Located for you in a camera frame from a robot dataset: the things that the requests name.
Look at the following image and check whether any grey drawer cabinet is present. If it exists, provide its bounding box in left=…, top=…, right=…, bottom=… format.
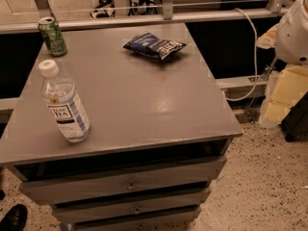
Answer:
left=0, top=22, right=244, bottom=231

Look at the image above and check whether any green soda can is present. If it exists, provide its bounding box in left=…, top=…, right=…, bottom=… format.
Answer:
left=38, top=16, right=67, bottom=57

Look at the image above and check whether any black shoe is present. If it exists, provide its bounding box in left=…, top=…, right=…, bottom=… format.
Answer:
left=0, top=204, right=28, bottom=231

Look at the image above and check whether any bottom grey drawer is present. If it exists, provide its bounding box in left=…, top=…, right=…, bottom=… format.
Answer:
left=71, top=206, right=202, bottom=231

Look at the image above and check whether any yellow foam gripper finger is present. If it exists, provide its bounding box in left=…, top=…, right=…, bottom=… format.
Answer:
left=258, top=64, right=308, bottom=128

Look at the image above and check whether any blue chip bag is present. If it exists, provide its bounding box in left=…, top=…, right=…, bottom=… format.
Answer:
left=123, top=33, right=186, bottom=62

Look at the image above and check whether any grey drawer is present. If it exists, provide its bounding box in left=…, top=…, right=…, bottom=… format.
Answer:
left=71, top=206, right=202, bottom=231
left=53, top=188, right=210, bottom=223
left=20, top=156, right=226, bottom=205

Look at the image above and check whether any middle grey drawer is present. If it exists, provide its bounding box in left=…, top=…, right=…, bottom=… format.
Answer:
left=53, top=188, right=210, bottom=223

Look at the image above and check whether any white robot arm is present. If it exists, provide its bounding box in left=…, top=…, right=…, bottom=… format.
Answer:
left=257, top=0, right=308, bottom=128

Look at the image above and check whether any blue label plastic bottle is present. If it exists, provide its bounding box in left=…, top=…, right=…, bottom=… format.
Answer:
left=38, top=60, right=90, bottom=142

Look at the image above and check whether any top grey drawer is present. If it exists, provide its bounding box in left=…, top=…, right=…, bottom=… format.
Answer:
left=20, top=156, right=226, bottom=205

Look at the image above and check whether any white cable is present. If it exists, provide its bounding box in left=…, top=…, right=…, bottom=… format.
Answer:
left=224, top=7, right=260, bottom=102

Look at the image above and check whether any grey metal railing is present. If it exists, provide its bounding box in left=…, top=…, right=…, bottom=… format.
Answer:
left=0, top=0, right=295, bottom=34

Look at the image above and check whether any black cart base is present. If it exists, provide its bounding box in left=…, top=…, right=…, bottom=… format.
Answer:
left=282, top=92, right=308, bottom=141

